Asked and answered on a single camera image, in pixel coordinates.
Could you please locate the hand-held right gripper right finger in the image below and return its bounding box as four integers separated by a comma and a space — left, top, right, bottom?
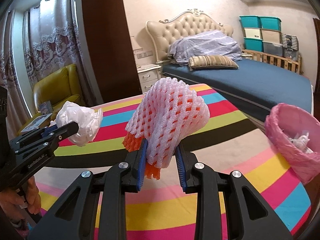
175, 146, 293, 240

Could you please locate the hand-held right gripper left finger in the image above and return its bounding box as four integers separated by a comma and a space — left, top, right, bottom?
27, 139, 148, 240

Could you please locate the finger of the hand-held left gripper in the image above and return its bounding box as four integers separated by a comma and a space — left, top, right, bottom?
10, 126, 59, 150
15, 121, 80, 155

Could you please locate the white plastic bag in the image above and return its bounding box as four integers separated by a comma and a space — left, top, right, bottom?
55, 101, 104, 147

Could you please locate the white orange foam fruit net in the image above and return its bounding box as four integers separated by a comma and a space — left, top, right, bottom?
122, 78, 210, 181

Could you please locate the pink trash bin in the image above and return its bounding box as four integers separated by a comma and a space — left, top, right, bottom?
264, 102, 320, 184

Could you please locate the person's left hand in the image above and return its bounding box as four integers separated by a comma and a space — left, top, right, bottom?
0, 177, 42, 228

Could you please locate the flat printed box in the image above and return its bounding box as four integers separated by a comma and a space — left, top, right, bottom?
21, 114, 52, 133

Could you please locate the small colourful upright box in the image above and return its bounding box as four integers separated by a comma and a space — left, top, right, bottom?
39, 101, 53, 114

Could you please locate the yellow leather armchair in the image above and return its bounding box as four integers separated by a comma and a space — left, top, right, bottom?
16, 64, 85, 135

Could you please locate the striped tablecloth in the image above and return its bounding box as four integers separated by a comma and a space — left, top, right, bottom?
32, 83, 313, 240

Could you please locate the lace patterned curtain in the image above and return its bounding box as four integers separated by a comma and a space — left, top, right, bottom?
24, 0, 85, 100
0, 10, 33, 128

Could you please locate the white nightstand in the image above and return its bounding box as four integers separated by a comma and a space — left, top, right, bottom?
137, 64, 162, 94

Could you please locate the dark wooden partition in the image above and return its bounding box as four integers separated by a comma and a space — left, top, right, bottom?
81, 0, 140, 105

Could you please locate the gold striped pillow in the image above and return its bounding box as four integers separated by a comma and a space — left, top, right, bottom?
188, 55, 239, 70

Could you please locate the bed with blue sheet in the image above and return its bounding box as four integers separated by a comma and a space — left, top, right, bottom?
160, 59, 314, 130

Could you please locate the crumpled white tissue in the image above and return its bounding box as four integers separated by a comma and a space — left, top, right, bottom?
287, 130, 315, 154

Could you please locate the lavender folded quilt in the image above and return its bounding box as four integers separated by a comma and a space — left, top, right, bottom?
168, 29, 243, 64

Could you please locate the beige tufted headboard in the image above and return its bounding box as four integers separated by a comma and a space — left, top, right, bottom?
146, 9, 234, 64

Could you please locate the teal storage bin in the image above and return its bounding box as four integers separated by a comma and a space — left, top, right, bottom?
259, 16, 282, 30
239, 15, 262, 29
244, 37, 263, 52

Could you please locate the beige storage bin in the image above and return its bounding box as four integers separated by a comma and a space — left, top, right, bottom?
244, 27, 262, 39
261, 29, 282, 43

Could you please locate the small clear storage bin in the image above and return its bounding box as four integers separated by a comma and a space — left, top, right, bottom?
283, 47, 299, 59

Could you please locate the houndstooth bag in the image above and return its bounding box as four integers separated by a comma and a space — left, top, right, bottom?
281, 33, 299, 49

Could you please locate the dark wooden door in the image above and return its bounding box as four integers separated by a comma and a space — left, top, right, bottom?
312, 17, 320, 93

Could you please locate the wall outlet panel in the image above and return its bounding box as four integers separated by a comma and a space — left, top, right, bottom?
134, 51, 153, 60

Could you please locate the wooden crib rail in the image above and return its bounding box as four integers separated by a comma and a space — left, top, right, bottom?
241, 49, 302, 74

